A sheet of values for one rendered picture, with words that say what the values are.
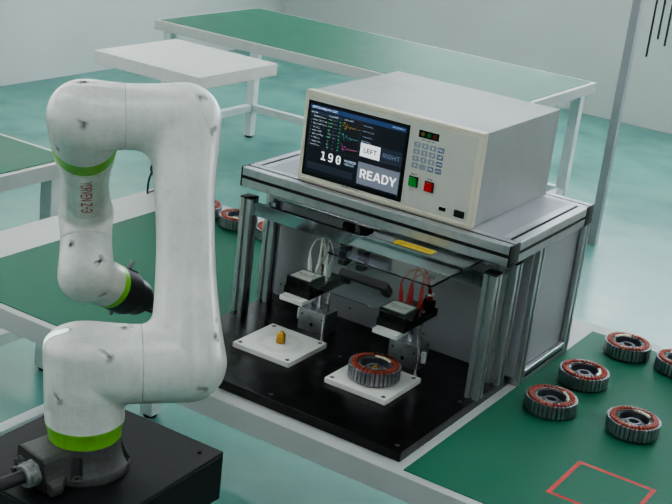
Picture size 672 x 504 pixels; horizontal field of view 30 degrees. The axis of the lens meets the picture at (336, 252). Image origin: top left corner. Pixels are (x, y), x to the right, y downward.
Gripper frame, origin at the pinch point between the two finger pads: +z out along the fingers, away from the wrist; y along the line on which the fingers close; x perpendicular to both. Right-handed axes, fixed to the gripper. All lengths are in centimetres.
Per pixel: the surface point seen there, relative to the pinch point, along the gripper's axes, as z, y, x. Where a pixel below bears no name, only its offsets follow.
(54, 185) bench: 79, 119, -26
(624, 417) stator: 37, -89, -15
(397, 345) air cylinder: 22.9, -40.3, -11.8
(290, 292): 12.8, -16.1, -14.0
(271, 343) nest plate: 12.4, -16.7, -2.0
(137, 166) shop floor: 290, 262, -72
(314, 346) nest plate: 17.4, -24.2, -4.9
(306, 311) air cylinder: 22.8, -16.0, -12.0
